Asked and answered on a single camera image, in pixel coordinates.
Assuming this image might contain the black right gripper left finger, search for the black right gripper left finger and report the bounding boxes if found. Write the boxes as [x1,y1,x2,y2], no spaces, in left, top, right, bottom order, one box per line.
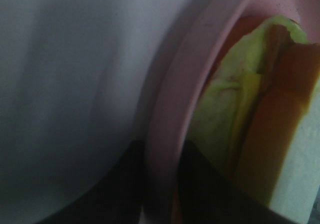
[41,141,145,224]

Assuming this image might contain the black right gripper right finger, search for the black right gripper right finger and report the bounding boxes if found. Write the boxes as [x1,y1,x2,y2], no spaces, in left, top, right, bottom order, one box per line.
[177,141,291,224]

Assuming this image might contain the pink round plate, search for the pink round plate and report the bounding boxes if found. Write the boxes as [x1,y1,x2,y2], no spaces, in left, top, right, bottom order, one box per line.
[142,0,320,224]

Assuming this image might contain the sandwich with lettuce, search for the sandwich with lettuce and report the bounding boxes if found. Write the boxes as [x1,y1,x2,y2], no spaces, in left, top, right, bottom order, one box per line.
[186,15,320,224]

